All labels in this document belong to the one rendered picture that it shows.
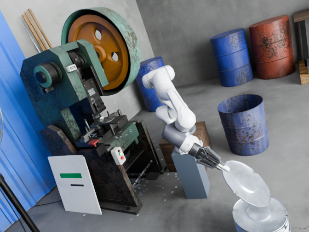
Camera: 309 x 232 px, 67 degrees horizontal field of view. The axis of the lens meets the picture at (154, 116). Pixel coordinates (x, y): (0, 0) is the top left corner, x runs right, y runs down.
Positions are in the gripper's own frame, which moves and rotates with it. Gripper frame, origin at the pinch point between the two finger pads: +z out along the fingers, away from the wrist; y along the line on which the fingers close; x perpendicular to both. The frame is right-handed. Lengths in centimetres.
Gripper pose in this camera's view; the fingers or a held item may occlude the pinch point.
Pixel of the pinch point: (223, 167)
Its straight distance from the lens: 135.4
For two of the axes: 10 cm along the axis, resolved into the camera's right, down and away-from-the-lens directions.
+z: 8.5, 5.2, -1.2
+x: 3.7, -4.1, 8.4
